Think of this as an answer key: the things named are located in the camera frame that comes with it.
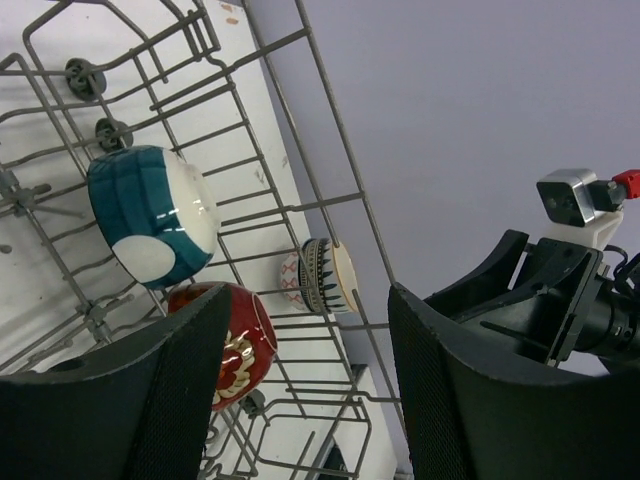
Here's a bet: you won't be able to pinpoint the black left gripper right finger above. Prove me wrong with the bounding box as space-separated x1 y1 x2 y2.
388 284 639 479

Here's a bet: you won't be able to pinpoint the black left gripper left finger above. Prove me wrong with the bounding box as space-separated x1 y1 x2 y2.
1 286 231 479

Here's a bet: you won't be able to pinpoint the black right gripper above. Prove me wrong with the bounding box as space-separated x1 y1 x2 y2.
422 230 639 365

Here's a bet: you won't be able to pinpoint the red floral bowl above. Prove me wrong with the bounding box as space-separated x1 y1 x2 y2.
167 280 279 412

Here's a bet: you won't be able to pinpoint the white bowl teal stripes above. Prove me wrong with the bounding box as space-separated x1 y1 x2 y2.
321 240 358 313

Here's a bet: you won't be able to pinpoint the red diamond pattern bowl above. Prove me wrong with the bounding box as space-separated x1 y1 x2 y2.
279 252 306 311

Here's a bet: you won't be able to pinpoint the black gold patterned bowl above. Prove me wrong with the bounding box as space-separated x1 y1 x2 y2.
298 238 329 313

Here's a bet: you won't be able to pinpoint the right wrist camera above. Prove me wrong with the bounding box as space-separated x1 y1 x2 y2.
536 168 639 251

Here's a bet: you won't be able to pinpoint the grey wire dish rack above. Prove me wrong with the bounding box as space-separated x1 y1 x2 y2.
1 1 404 479

